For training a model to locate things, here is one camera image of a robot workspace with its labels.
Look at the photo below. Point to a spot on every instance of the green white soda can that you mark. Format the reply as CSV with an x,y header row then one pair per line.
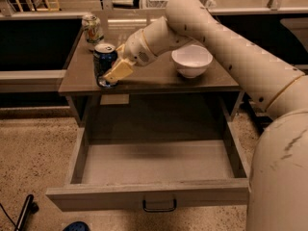
x,y
92,29

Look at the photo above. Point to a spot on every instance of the grey cabinet with top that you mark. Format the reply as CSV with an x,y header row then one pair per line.
x,y
78,85

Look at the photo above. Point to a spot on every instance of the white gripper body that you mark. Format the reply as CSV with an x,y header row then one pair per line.
x,y
136,49

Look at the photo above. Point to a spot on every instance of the blue pepsi can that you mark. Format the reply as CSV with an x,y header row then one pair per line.
x,y
104,55

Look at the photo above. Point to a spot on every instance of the open grey top drawer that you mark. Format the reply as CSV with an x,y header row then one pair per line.
x,y
115,167

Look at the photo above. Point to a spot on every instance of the black chair leg left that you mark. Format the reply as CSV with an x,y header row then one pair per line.
x,y
30,207

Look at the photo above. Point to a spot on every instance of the white bowl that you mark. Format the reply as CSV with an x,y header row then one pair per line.
x,y
191,61

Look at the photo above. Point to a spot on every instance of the blue shoe tip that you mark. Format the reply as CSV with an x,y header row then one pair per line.
x,y
77,226

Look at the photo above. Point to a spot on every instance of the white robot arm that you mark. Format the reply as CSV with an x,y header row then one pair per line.
x,y
278,181

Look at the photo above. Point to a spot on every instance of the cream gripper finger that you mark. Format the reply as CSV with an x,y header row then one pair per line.
x,y
120,69
120,51

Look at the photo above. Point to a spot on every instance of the white wire basket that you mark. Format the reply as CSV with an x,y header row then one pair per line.
x,y
160,4

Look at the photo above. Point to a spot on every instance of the black drawer handle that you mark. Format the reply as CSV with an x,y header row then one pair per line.
x,y
159,206

